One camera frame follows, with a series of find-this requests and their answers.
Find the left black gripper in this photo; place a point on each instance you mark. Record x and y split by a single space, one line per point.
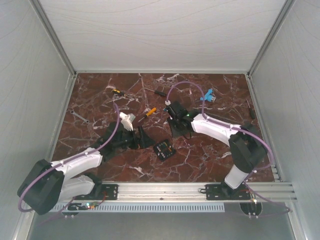
145 141

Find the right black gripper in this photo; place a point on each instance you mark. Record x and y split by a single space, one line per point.
175 133

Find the black fuse box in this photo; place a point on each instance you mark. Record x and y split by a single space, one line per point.
164 150

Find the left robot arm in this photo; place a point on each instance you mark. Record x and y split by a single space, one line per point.
51 182

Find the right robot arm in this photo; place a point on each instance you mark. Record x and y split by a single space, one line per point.
246 148

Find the blue plastic connector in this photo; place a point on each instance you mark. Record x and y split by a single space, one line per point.
209 96

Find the yellow black screwdriver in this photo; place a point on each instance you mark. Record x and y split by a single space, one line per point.
117 94

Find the thin black screwdriver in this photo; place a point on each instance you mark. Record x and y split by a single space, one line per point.
251 111

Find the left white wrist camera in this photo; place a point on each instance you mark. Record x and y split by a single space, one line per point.
127 120

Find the orange handled screwdriver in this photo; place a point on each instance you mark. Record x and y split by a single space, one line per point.
148 114

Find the black handled screwdriver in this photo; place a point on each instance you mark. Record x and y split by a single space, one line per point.
157 92

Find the aluminium rail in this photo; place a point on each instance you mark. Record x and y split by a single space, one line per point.
189 192

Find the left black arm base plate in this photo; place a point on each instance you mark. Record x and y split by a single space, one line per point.
110 191

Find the slotted grey cable duct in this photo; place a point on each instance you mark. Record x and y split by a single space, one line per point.
152 207

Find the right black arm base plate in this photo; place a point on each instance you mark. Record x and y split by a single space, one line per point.
223 192

